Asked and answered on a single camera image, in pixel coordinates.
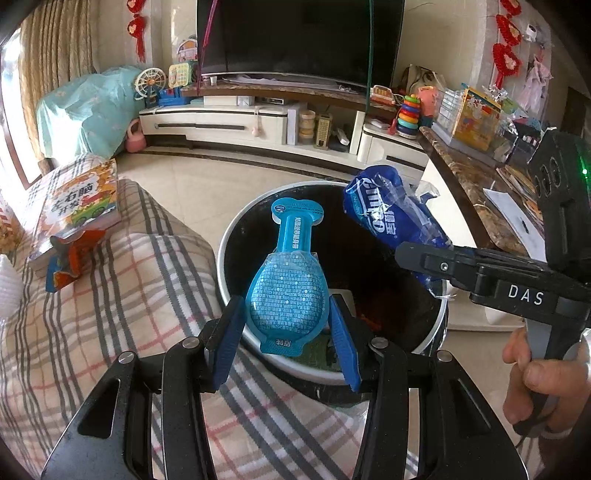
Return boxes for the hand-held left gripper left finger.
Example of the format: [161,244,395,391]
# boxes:
[41,295,247,480]

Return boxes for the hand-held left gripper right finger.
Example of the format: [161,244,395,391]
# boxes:
[328,294,528,480]

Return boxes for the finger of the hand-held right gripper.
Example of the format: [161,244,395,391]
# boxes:
[394,241,484,289]

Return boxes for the blue plastic wrapper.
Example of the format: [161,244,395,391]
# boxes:
[342,165,452,297]

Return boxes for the blue air freshener pack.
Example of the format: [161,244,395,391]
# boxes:
[245,197,330,357]

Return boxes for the black bin with white rim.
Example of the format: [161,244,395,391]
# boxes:
[215,180,450,408]

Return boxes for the person's right hand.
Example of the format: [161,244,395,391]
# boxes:
[502,325,591,440]

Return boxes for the white paper sheet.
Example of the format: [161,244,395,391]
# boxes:
[482,186,549,260]

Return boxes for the brown stone counter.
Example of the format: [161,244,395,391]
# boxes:
[417,124,551,260]

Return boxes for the plaid blanket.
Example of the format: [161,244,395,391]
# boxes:
[0,154,408,480]

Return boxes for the colourful box on counter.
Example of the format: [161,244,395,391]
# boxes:
[452,87,502,151]

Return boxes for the pink hanging clothes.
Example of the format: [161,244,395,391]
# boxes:
[523,55,553,108]

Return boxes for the clear plastic box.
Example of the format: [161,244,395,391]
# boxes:
[436,89,463,131]

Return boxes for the pink toy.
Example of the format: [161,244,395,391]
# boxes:
[417,85,440,128]

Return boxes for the yellow perforated toy block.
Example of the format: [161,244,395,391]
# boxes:
[316,114,334,151]

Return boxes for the orange small packet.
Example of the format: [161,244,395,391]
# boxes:
[45,228,108,295]

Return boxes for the red hanging ornament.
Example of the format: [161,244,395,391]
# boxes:
[491,0,523,89]
[124,0,149,64]

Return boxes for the brown paper bag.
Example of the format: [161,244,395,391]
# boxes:
[399,64,445,96]

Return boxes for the stacked wooden containers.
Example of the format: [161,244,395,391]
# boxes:
[297,110,317,145]

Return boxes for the white box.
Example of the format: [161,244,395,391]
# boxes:
[286,102,308,145]

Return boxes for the colourful children's book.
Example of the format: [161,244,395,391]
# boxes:
[27,159,122,274]

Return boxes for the white television cabinet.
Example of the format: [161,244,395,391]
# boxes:
[138,82,431,172]

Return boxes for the white plastic bag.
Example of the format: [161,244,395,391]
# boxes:
[0,253,25,325]

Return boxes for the blue toy basket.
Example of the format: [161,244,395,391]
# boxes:
[159,89,191,108]

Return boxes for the black television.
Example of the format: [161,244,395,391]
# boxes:
[196,0,406,89]

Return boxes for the toy ferris wheel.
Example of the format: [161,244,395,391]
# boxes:
[133,68,161,110]

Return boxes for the teal dust cover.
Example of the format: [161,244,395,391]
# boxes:
[35,66,145,161]

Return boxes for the house picture card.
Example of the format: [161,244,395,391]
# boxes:
[172,34,200,66]

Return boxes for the beige curtain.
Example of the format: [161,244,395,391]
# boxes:
[17,0,101,95]

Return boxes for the rainbow stacking ring toy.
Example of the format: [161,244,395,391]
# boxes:
[396,94,424,140]

